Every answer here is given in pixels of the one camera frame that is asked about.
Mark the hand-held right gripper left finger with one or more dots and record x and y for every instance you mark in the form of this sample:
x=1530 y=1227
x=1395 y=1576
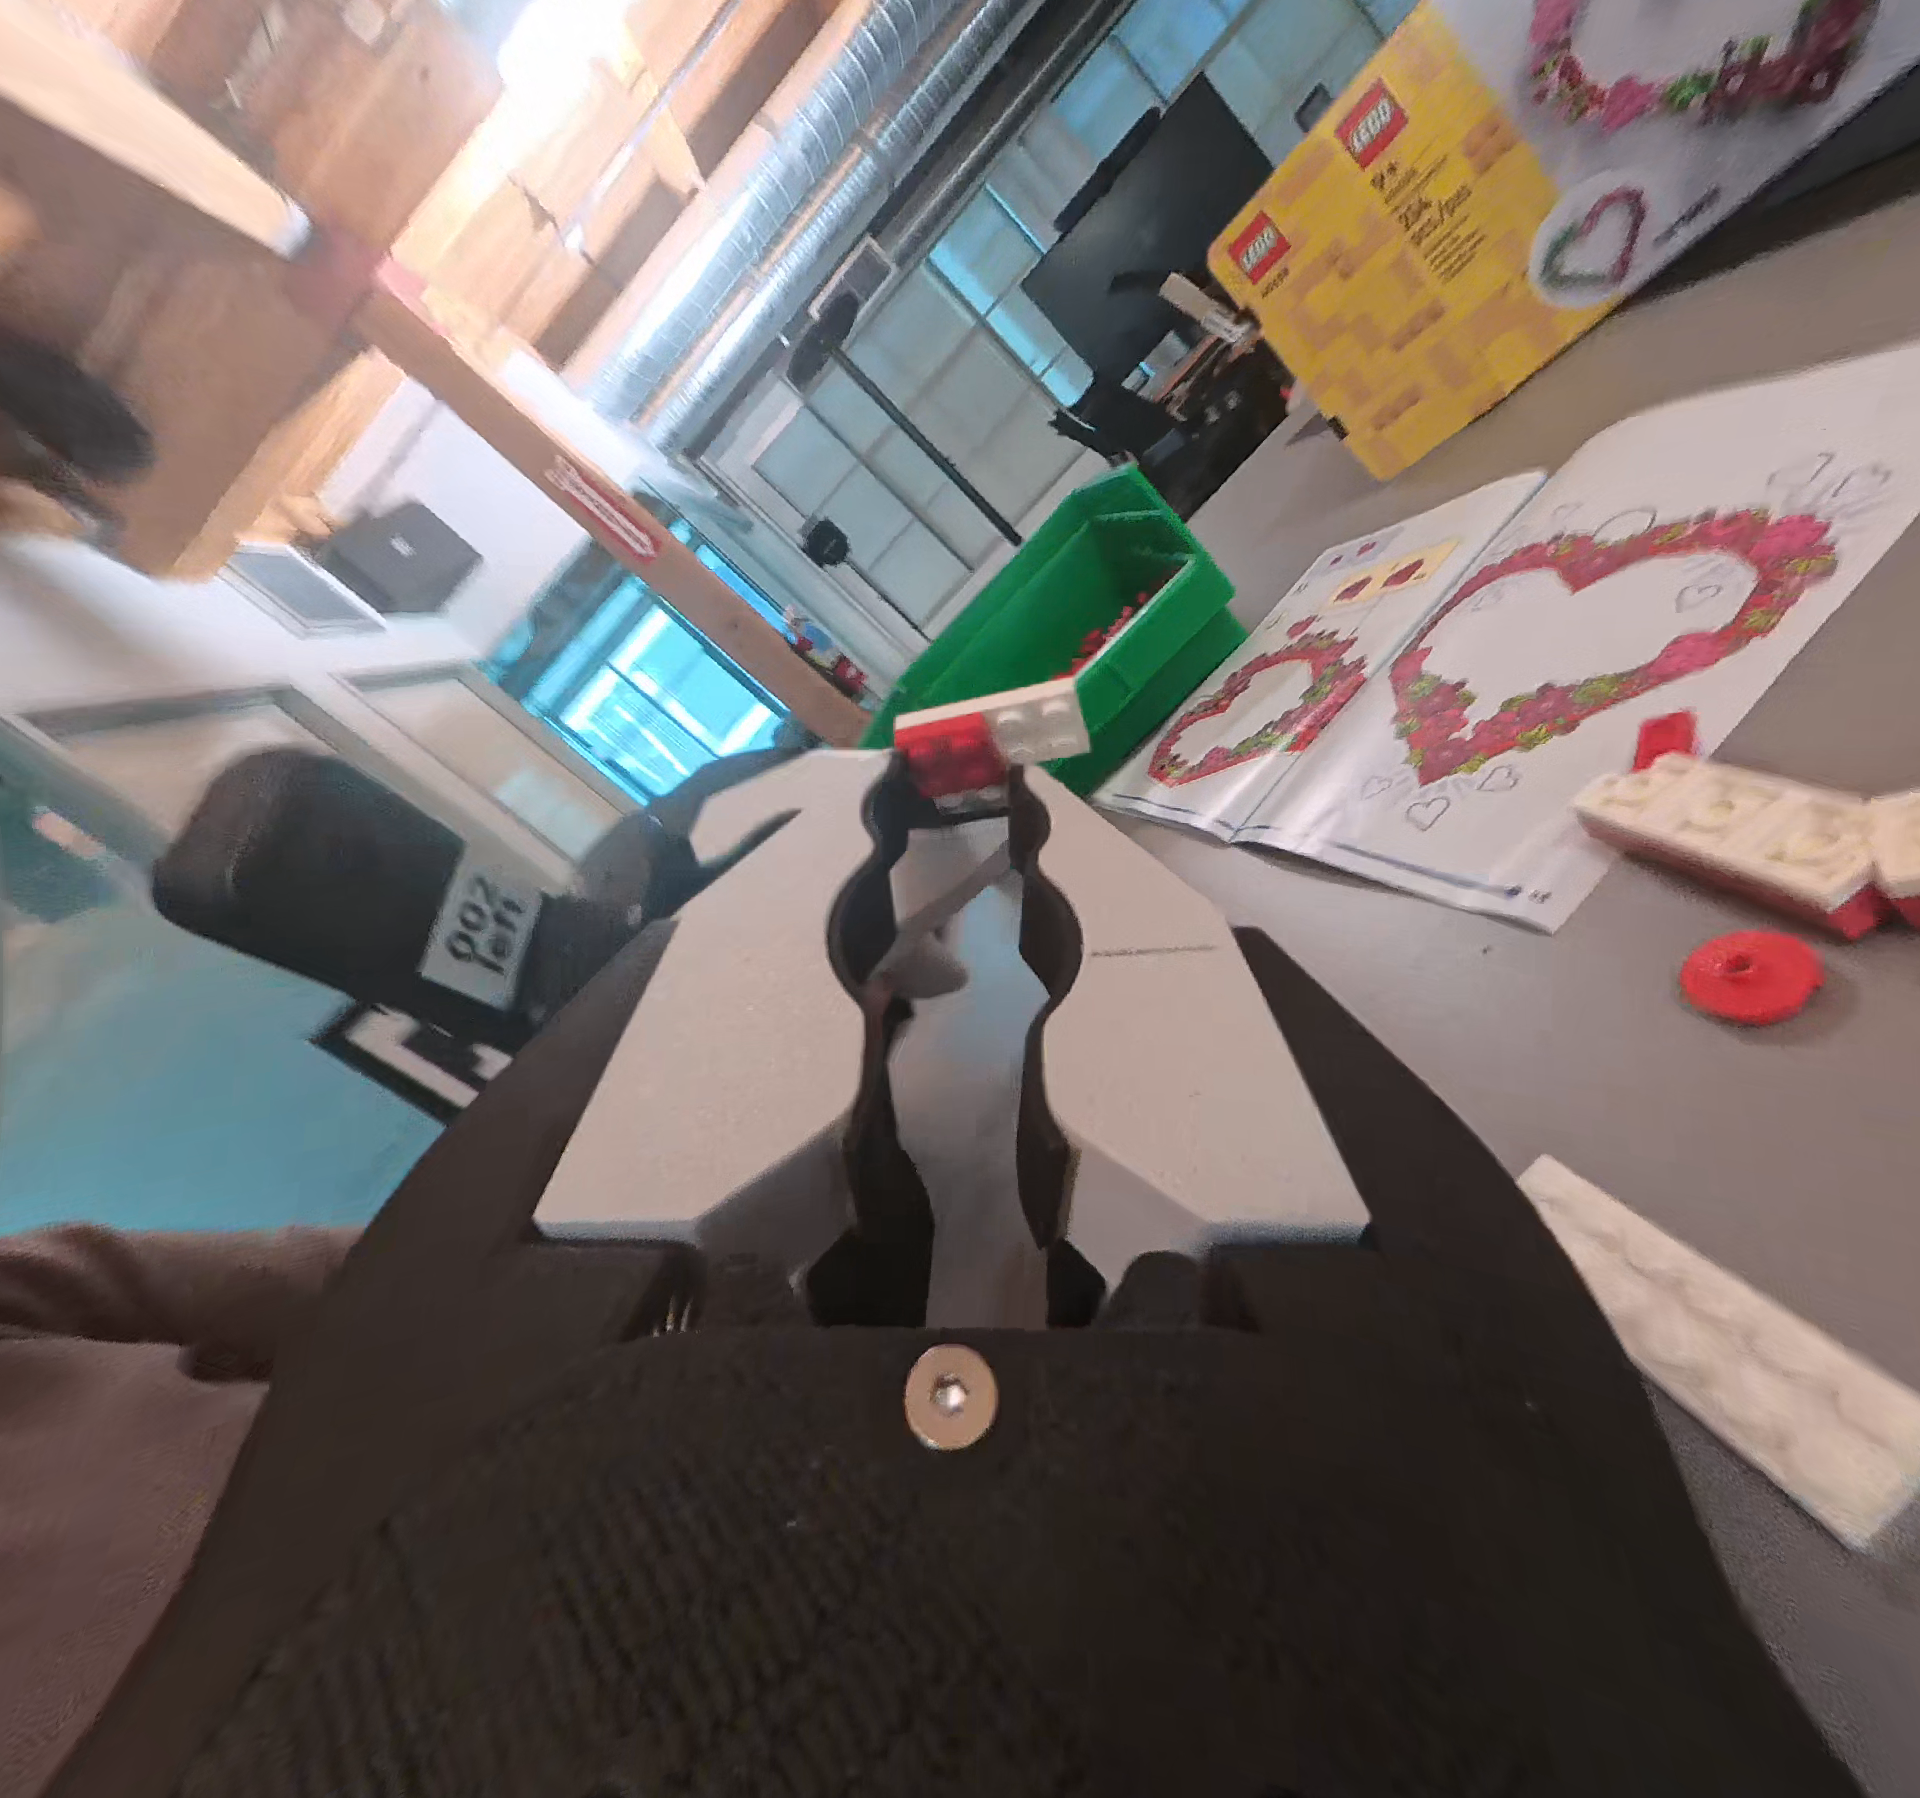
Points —
x=705 y=1019

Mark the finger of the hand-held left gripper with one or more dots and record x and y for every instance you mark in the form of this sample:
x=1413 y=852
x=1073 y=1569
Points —
x=927 y=965

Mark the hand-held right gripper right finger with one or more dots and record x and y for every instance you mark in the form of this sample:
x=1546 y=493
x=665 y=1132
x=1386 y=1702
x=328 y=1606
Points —
x=1185 y=1064

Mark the white and red lego corner assembly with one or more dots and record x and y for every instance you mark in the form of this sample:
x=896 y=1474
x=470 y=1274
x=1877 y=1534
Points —
x=1036 y=727

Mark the red round lego plate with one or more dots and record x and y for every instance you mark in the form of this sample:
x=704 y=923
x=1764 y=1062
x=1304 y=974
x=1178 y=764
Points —
x=1748 y=983

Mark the pile of red lego pieces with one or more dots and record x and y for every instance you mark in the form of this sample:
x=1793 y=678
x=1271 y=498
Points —
x=1119 y=620

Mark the curved white and red lego assembly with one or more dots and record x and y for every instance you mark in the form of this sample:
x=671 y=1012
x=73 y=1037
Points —
x=1726 y=825

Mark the long white lego plate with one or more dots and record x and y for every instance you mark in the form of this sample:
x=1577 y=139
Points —
x=1726 y=1348

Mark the yellow lego set box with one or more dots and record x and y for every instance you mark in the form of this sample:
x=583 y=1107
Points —
x=1426 y=255

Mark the green plastic bin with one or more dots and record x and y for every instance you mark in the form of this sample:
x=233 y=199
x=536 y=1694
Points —
x=990 y=629

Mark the heart print instruction booklet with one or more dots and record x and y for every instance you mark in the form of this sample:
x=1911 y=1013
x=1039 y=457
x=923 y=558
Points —
x=1576 y=629

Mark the black monitor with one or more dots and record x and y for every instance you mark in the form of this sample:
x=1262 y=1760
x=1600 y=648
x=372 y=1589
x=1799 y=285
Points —
x=1140 y=224

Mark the black wall box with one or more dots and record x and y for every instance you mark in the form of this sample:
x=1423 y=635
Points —
x=402 y=562

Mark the silver ventilation duct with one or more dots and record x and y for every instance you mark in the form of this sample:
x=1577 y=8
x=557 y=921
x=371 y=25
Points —
x=840 y=148

